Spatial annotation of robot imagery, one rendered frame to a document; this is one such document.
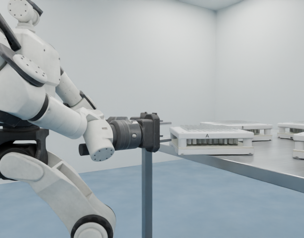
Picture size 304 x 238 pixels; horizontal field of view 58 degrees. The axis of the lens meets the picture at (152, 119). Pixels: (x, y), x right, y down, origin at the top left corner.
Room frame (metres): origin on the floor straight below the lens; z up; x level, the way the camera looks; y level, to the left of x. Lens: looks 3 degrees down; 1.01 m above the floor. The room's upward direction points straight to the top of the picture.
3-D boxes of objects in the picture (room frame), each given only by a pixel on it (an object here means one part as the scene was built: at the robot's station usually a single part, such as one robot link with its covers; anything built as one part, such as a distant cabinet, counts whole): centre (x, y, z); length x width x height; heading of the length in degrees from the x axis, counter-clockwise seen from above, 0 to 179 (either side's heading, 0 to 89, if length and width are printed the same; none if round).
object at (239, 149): (0.99, -0.20, 0.87); 0.24 x 0.24 x 0.02; 3
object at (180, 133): (0.99, -0.20, 0.92); 0.25 x 0.24 x 0.02; 3
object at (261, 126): (1.32, -0.39, 0.92); 0.25 x 0.24 x 0.02; 14
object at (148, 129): (0.83, 0.04, 0.93); 0.12 x 0.10 x 0.13; 125
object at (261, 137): (1.32, -0.39, 0.87); 0.24 x 0.24 x 0.02; 14
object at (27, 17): (0.95, 0.43, 1.32); 0.10 x 0.07 x 0.09; 3
